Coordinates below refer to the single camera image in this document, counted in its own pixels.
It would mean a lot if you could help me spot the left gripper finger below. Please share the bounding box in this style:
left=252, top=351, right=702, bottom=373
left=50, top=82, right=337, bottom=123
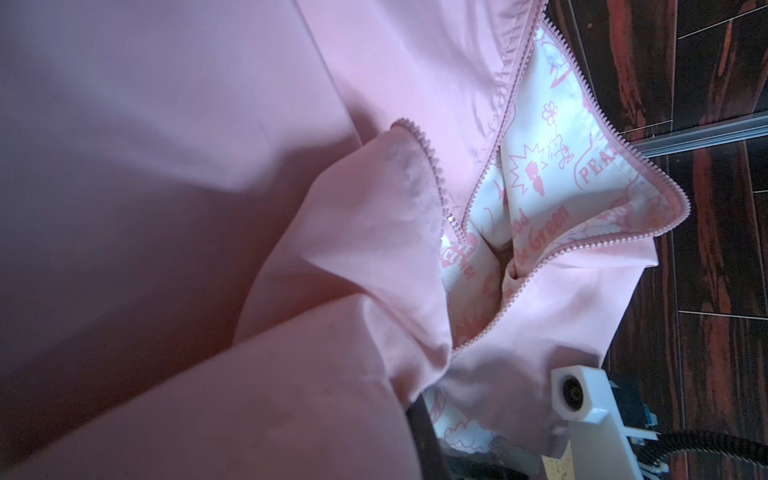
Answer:
left=406, top=396, right=450, bottom=480

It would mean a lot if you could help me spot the pink zip-up jacket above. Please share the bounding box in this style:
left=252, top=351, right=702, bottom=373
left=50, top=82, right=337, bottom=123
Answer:
left=1, top=1, right=690, bottom=479

